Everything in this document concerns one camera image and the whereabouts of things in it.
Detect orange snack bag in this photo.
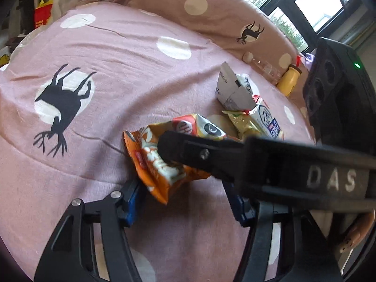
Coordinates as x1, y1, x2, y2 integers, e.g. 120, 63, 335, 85
122, 113, 228, 206

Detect clear plastic water bottle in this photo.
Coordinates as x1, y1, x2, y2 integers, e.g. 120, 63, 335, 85
242, 52, 281, 85

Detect yellow drink bottle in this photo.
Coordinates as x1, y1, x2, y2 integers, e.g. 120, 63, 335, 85
277, 55, 302, 97

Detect pink polka-dot bed sheet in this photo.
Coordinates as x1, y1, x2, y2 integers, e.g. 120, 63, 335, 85
1, 3, 312, 281

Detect green cardboard box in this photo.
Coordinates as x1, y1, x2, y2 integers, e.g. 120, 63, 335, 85
215, 63, 256, 111

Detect yellow-green snack bag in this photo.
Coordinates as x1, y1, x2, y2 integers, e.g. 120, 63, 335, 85
221, 109, 284, 141

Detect red yellow paper bag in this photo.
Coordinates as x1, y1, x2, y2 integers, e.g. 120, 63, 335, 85
34, 0, 54, 29

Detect white blue snack packet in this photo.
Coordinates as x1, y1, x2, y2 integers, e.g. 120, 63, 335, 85
249, 95, 283, 139

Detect person hand holding gripper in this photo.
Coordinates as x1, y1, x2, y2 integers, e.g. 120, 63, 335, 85
338, 209, 375, 254

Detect white silver snack packet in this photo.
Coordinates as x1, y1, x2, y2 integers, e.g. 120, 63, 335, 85
236, 73, 260, 95

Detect black window frame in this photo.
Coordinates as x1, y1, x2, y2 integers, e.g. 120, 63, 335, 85
261, 0, 362, 53

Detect brown polka-dot pillow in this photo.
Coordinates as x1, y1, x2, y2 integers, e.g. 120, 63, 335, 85
112, 0, 299, 71

